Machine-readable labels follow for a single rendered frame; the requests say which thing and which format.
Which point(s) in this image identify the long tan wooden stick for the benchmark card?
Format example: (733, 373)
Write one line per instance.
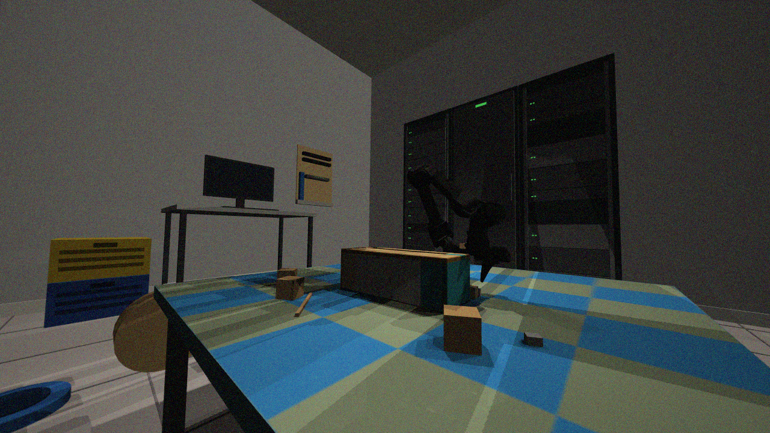
(302, 306)

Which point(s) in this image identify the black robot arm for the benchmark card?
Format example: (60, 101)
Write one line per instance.
(482, 214)

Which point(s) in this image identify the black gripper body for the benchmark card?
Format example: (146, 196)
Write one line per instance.
(476, 243)

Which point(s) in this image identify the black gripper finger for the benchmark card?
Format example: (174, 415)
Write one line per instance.
(487, 263)

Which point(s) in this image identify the brown cardboard box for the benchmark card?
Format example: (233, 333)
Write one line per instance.
(289, 287)
(462, 330)

